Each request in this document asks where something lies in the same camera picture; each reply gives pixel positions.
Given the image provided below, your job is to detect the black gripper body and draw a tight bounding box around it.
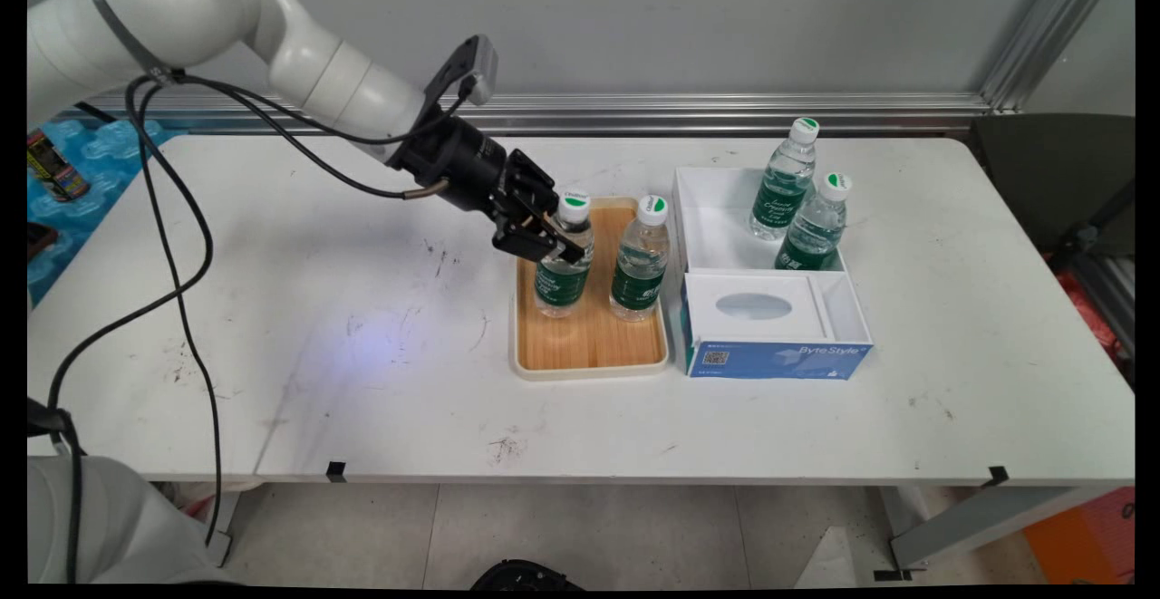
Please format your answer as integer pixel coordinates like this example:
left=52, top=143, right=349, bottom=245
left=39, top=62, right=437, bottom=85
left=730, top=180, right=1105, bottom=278
left=388, top=115, right=561, bottom=230

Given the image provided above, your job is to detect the green label water bottle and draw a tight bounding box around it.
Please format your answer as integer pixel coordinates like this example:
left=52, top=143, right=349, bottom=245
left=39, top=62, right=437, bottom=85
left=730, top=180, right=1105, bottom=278
left=772, top=171, right=854, bottom=272
left=608, top=195, right=672, bottom=323
left=748, top=116, right=821, bottom=242
left=532, top=188, right=597, bottom=320

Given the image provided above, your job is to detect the wooden tray with cream rim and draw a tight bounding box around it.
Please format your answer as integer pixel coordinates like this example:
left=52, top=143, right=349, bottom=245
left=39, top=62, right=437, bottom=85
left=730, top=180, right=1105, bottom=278
left=511, top=195, right=672, bottom=383

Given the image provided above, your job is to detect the white and blue cardboard box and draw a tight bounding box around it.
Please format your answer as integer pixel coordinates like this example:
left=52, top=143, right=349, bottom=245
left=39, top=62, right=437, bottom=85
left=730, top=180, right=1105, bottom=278
left=672, top=165, right=875, bottom=381

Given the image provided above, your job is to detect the black object on floor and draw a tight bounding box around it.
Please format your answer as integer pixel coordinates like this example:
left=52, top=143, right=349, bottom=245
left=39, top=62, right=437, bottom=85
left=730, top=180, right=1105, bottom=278
left=469, top=558, right=583, bottom=592

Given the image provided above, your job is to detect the blue bubble mat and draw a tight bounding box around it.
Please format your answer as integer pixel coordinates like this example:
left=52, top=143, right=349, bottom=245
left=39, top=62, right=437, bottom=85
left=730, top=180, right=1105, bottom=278
left=27, top=117, right=189, bottom=312

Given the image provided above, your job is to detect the dark printed drink can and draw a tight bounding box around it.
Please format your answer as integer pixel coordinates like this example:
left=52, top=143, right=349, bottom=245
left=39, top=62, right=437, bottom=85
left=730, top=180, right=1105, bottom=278
left=27, top=128, right=92, bottom=204

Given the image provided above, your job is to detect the white table leg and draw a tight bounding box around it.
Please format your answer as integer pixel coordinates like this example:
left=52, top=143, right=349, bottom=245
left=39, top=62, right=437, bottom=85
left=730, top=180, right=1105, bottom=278
left=873, top=485, right=1117, bottom=583

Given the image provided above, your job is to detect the red bag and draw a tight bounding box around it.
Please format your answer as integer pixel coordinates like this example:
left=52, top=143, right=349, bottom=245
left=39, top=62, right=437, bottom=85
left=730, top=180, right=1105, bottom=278
left=1049, top=253, right=1126, bottom=366

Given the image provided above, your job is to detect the orange box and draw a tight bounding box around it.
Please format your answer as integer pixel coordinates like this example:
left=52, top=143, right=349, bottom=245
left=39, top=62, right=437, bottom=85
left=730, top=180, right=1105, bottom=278
left=1022, top=487, right=1136, bottom=585

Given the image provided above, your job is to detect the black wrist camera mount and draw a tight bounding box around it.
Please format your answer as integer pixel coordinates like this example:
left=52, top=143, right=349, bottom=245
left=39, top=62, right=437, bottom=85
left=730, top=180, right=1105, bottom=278
left=420, top=34, right=500, bottom=130

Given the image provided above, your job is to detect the horizontal aluminium frame rail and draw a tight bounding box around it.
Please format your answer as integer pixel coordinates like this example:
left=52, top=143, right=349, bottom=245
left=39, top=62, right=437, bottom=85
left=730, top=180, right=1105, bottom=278
left=54, top=92, right=998, bottom=139

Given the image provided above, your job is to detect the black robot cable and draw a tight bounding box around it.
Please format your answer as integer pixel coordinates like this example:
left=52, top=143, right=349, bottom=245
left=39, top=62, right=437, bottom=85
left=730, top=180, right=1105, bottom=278
left=45, top=73, right=477, bottom=585
left=125, top=73, right=451, bottom=550

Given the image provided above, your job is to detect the grey strap on arm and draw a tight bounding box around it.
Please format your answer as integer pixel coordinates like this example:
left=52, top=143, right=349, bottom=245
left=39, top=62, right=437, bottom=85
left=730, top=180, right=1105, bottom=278
left=89, top=0, right=187, bottom=85

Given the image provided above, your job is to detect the black printed strap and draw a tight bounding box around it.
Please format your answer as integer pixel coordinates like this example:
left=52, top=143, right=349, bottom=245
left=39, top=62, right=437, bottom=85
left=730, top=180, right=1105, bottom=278
left=27, top=396, right=84, bottom=457

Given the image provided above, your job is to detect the aluminium frame post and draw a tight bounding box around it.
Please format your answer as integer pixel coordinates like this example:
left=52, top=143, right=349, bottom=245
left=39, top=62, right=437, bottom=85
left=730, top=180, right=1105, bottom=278
left=979, top=0, right=1126, bottom=116

